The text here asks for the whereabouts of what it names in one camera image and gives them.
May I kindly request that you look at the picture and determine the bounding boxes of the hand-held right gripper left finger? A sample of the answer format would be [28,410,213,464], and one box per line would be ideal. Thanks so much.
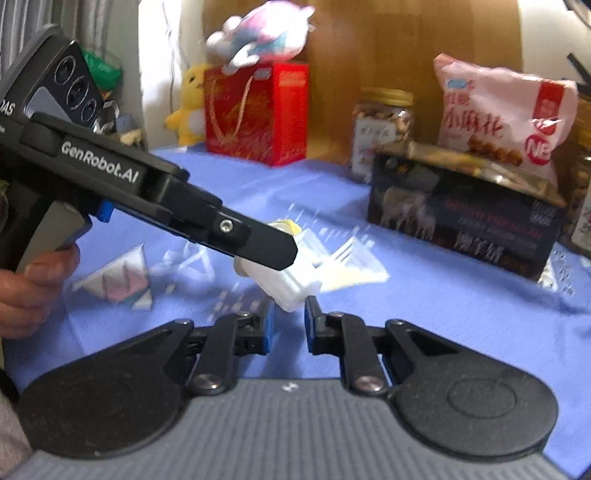
[134,300,277,397]

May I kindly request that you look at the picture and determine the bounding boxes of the black printed snack box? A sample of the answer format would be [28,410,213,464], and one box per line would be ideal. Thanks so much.
[367,141,568,280]

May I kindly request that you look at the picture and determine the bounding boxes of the pink snack bag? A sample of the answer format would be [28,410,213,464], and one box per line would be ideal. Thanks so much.
[433,53,580,183]

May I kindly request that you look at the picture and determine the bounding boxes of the red gift box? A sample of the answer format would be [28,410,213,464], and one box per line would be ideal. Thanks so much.
[203,60,310,167]

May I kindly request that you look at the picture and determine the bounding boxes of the green bag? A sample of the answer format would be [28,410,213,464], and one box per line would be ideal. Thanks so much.
[81,51,124,90]

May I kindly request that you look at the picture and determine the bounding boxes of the white snack packet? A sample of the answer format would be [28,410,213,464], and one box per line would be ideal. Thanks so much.
[233,220,321,311]

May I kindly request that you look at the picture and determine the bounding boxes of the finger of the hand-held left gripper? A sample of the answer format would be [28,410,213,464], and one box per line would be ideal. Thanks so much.
[115,178,298,272]

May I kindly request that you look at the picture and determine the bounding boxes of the pastel plush toy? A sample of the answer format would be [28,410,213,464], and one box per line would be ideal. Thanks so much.
[205,0,317,77]

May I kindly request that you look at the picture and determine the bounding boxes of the clear plastic packet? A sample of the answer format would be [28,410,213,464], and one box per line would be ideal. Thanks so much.
[295,226,391,292]

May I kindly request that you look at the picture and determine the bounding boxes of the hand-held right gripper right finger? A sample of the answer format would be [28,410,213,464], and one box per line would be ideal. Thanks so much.
[305,295,455,395]

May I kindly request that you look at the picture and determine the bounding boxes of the blue printed cloth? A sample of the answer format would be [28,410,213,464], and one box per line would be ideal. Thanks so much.
[4,143,591,480]

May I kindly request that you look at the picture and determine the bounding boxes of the nut jar with gold lid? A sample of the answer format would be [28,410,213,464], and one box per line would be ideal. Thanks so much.
[348,88,416,183]

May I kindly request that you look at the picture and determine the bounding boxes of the person's left hand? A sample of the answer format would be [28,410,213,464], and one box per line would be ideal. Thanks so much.
[0,244,80,340]

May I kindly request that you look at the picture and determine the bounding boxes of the yellow plush toy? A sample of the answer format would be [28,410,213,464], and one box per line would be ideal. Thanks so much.
[165,62,208,147]

